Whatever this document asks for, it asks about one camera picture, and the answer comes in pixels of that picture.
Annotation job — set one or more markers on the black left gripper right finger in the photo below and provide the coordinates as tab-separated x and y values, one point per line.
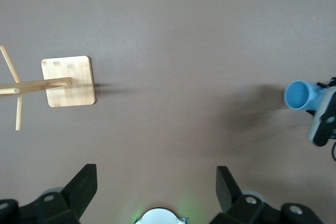
236	208

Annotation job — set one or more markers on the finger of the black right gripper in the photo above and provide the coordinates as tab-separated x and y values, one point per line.
326	83
310	112

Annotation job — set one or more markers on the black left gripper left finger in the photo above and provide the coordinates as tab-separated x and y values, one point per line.
68	203

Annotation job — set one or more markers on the light blue plastic cup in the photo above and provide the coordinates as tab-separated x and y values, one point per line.
298	95

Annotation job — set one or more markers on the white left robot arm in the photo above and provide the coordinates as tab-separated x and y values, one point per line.
160	216

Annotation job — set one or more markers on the wooden cup rack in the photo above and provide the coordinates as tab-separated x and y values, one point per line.
73	69

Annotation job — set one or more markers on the brown table cover mat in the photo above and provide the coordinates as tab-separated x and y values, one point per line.
168	37

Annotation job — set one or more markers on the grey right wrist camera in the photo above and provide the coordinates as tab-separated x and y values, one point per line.
324	127

